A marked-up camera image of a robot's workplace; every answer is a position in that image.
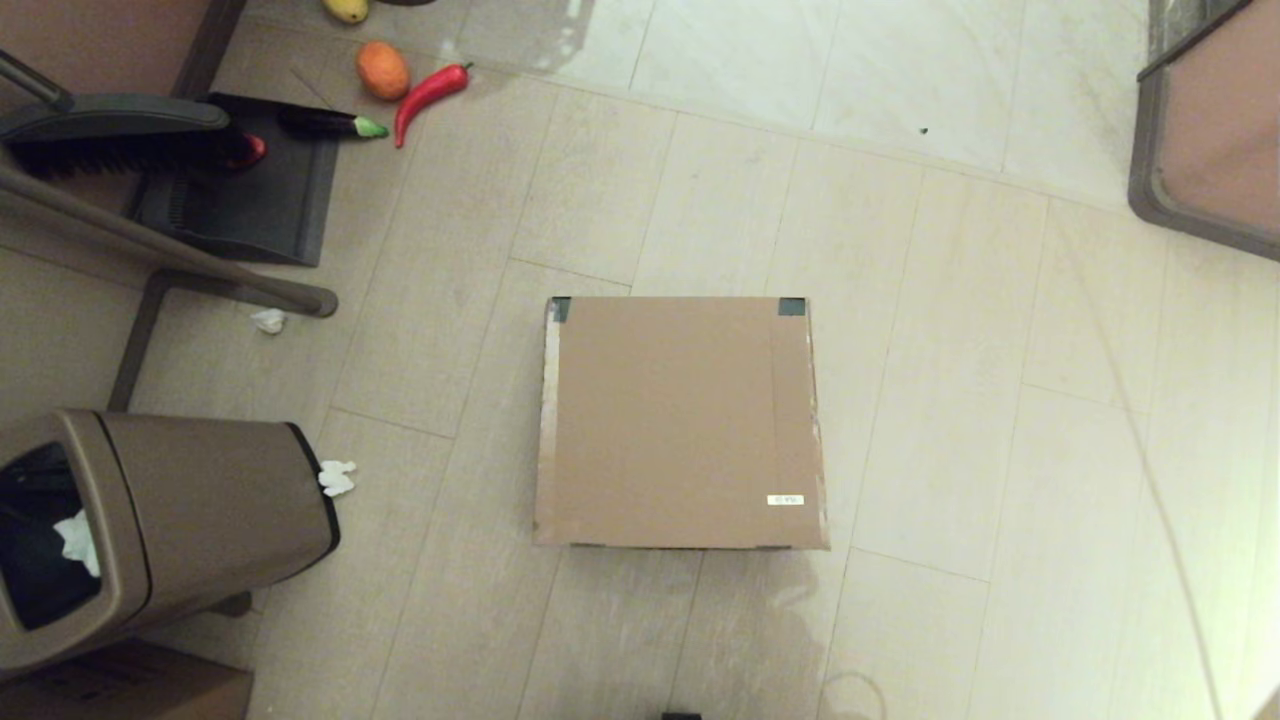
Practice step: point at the toy purple eggplant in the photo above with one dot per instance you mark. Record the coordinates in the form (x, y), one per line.
(320, 122)

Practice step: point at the toy yellow fruit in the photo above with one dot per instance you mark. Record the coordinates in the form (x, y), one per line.
(346, 9)

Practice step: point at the black plastic dustpan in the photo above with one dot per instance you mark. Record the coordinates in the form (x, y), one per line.
(260, 200)

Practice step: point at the closed brown cardboard carton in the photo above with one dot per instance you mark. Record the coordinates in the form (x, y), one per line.
(150, 690)

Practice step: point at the toy orange fruit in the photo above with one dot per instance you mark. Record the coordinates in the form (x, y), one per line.
(382, 69)

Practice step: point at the brown table with grey rim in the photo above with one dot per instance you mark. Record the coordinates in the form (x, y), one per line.
(1220, 130)

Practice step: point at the brown plastic trash bin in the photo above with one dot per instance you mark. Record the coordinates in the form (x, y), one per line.
(200, 500)

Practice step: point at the brown table with dark rim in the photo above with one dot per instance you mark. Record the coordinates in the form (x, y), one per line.
(100, 45)

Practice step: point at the grey black-bristled hand brush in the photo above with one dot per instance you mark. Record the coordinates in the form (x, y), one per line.
(120, 115)

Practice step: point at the small crumpled white tissue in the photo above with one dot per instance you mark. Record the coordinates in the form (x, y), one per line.
(268, 320)

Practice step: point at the brown metal table leg frame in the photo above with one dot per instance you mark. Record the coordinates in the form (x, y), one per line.
(150, 245)

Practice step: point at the small red toy fruit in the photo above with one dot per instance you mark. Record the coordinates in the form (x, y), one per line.
(254, 150)

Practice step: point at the brown cardboard shoe box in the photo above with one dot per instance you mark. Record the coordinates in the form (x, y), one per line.
(680, 420)

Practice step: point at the toy red chili pepper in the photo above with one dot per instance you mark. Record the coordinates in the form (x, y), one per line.
(425, 92)

